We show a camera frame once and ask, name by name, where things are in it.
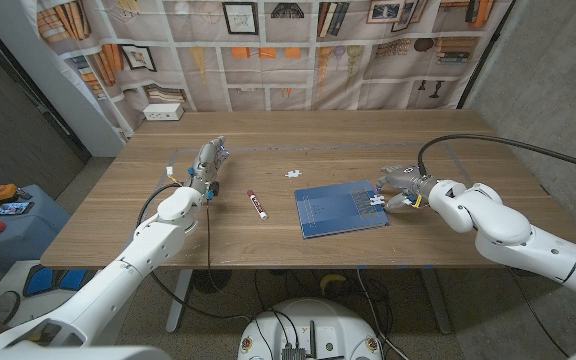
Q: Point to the black round disc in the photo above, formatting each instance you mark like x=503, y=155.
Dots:
x=213, y=280

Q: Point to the smartphone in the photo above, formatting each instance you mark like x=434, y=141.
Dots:
x=12, y=208

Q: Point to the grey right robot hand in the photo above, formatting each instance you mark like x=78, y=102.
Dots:
x=410, y=182

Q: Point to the printed bookshelf backdrop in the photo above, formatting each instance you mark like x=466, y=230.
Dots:
x=278, y=65

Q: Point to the blue notebook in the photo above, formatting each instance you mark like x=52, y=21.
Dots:
x=338, y=210

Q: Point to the orange handheld device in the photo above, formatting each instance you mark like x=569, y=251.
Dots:
x=4, y=192

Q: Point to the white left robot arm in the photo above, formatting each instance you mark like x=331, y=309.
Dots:
x=118, y=280

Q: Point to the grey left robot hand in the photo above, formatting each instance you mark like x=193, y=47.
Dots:
x=205, y=162

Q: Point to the blue-grey cart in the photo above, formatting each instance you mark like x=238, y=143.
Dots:
x=23, y=235

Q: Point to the white power outlet box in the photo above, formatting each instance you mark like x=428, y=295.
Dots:
x=163, y=112

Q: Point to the white table leg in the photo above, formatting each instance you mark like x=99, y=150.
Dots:
x=178, y=300

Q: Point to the yellow object under table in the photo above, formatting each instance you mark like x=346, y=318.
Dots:
x=332, y=280

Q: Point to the maroon dry erase marker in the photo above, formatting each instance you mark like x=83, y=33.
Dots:
x=257, y=204

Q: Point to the white puzzle piece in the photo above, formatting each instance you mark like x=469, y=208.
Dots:
x=376, y=200
x=293, y=174

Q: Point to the white wall column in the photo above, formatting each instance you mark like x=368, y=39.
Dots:
x=68, y=100

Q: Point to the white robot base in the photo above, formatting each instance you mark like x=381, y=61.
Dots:
x=318, y=325

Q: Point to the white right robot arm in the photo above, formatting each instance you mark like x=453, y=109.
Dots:
x=518, y=235

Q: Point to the grey table leg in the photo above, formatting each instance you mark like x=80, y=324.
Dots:
x=438, y=305

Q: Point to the white robot torso edge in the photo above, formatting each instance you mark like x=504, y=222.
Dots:
x=68, y=354

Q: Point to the black backdrop stand pole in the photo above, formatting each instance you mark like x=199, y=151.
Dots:
x=484, y=59

